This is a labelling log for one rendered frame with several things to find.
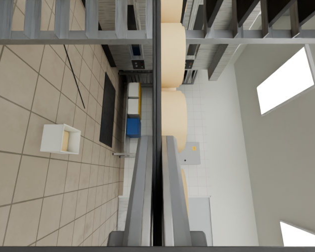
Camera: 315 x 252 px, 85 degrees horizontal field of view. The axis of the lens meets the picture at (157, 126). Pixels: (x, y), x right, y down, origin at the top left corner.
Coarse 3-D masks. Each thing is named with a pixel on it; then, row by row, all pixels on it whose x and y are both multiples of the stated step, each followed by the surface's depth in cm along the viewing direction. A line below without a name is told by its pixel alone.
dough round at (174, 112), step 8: (168, 96) 12; (176, 96) 12; (184, 96) 13; (168, 104) 12; (176, 104) 12; (184, 104) 12; (168, 112) 12; (176, 112) 12; (184, 112) 12; (168, 120) 12; (176, 120) 12; (184, 120) 12; (168, 128) 12; (176, 128) 12; (184, 128) 12; (176, 136) 12; (184, 136) 12; (184, 144) 12
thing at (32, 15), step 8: (32, 0) 54; (40, 0) 54; (32, 8) 54; (40, 8) 54; (24, 16) 51; (32, 16) 54; (40, 16) 54; (24, 24) 51; (32, 24) 53; (40, 24) 54; (24, 32) 51; (32, 32) 53
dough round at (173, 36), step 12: (168, 24) 13; (180, 24) 13; (168, 36) 12; (180, 36) 12; (168, 48) 12; (180, 48) 12; (168, 60) 12; (180, 60) 12; (168, 72) 13; (180, 72) 13; (168, 84) 14; (180, 84) 15
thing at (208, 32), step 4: (204, 0) 52; (204, 4) 52; (204, 8) 52; (204, 12) 52; (204, 16) 52; (204, 20) 52; (204, 24) 53; (212, 24) 53; (204, 28) 53; (208, 28) 53; (212, 28) 53; (204, 32) 53; (208, 32) 53; (212, 32) 53; (204, 36) 53; (208, 36) 53; (212, 36) 53
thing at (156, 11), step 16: (160, 0) 10; (160, 16) 10; (160, 32) 10; (160, 48) 10; (160, 64) 10; (160, 80) 10; (160, 96) 10; (160, 112) 10; (160, 128) 10; (160, 144) 9; (160, 160) 9; (160, 176) 9; (160, 192) 9; (160, 208) 9; (160, 224) 9; (160, 240) 9
